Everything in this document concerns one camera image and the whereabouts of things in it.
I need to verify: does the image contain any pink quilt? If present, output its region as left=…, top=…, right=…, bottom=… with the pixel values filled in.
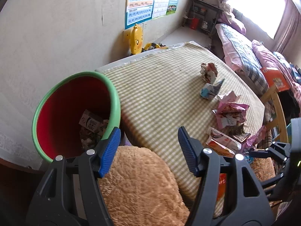
left=252, top=40, right=301, bottom=85

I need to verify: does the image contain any cardboard carton with black print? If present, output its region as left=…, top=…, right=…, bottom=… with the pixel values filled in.
left=79, top=109, right=105, bottom=132

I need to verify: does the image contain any bright window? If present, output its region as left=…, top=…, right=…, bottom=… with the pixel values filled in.
left=227, top=0, right=288, bottom=39

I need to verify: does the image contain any pink snack wrapper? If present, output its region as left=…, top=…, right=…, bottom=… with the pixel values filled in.
left=242, top=125, right=267, bottom=152

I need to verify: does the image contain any bed with plaid blanket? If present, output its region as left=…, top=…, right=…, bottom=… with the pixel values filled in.
left=215, top=24, right=301, bottom=92

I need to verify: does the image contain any tan plush cushion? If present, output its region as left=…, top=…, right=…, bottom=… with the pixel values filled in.
left=97, top=145, right=191, bottom=226

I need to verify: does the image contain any dark metal shelf rack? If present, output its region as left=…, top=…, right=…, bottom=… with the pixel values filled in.
left=182, top=0, right=223, bottom=37

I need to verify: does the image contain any crumpled brown paper ball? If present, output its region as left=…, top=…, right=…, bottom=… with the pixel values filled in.
left=200, top=62, right=218, bottom=84

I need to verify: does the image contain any orange blue snack packet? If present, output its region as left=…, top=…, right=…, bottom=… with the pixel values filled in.
left=216, top=173, right=227, bottom=200

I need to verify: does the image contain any plaid chair cushion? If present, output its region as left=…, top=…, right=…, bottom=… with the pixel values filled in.
left=263, top=104, right=283, bottom=142

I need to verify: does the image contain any wooden chair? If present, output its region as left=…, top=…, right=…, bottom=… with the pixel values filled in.
left=260, top=85, right=290, bottom=144

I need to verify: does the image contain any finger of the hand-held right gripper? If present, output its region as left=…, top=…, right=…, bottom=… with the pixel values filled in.
left=260, top=173, right=286, bottom=202
left=248, top=141, right=292, bottom=162

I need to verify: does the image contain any folded blue white carton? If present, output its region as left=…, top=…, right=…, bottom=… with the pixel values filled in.
left=200, top=79, right=225, bottom=100

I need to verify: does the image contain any red picture book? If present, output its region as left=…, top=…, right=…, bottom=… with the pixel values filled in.
left=260, top=67, right=290, bottom=92

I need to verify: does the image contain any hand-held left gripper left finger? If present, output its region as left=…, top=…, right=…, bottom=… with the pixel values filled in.
left=25, top=127, right=121, bottom=226

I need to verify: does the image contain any purple pillow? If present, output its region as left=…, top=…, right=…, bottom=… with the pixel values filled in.
left=217, top=13, right=247, bottom=34

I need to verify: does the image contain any green rimmed red trash bin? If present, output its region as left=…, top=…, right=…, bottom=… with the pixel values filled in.
left=32, top=71, right=121, bottom=163

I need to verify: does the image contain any yellow toy vehicle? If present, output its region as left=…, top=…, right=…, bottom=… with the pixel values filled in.
left=143, top=42, right=168, bottom=51

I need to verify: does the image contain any crumpled pink carton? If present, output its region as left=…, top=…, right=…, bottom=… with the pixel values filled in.
left=212, top=91, right=250, bottom=129

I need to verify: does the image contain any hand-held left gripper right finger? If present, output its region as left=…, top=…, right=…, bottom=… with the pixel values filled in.
left=177, top=126, right=275, bottom=226

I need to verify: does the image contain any blue pinyin wall poster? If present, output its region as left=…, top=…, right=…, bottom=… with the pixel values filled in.
left=125, top=0, right=157, bottom=30

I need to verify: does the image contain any brown foil wrapper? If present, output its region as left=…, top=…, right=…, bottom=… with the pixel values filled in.
left=234, top=132, right=252, bottom=143

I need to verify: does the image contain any yellow duck toy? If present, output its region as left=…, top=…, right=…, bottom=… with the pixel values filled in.
left=124, top=24, right=144, bottom=56

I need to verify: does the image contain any grey paper ball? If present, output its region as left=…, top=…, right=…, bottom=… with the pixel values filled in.
left=79, top=127, right=106, bottom=150

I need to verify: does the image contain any person's tan fleece right leg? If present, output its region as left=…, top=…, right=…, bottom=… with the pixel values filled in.
left=250, top=158, right=277, bottom=182

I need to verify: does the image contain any white chart wall poster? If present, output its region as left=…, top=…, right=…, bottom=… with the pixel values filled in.
left=152, top=0, right=176, bottom=20

